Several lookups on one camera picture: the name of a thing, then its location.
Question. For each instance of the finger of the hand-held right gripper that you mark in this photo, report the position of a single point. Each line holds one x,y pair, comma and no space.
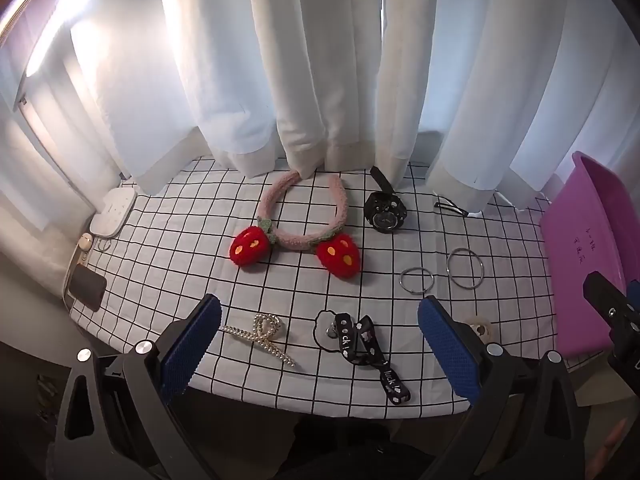
607,297
627,345

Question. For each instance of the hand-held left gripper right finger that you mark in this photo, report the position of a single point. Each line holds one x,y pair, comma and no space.
447,345

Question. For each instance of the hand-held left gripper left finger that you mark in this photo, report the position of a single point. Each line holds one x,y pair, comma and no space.
192,345

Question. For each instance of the round beige face brooch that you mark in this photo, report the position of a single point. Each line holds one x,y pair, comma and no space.
481,329

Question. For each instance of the pink plastic bin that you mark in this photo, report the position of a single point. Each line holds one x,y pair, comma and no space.
580,260

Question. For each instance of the pearl bow hair clip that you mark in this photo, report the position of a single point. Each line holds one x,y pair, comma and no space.
267,335

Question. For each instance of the black printed ribbon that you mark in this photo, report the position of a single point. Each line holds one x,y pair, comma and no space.
367,342

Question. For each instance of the pink strawberry plush headband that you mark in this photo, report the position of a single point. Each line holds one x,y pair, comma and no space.
340,210

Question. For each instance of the person's right hand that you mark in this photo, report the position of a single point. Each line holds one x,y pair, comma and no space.
613,442

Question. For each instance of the black grid white tablecloth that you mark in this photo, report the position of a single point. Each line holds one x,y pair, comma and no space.
200,260

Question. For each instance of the black phone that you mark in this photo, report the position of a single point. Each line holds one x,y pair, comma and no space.
88,286

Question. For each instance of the white cloud charm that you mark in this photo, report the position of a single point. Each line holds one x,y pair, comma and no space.
322,327

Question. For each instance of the black wrist watch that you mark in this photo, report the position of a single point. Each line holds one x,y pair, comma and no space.
384,212

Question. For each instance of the round white charger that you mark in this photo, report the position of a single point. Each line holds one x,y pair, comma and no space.
85,242

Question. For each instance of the white power strip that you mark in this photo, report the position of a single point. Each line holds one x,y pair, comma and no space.
114,212

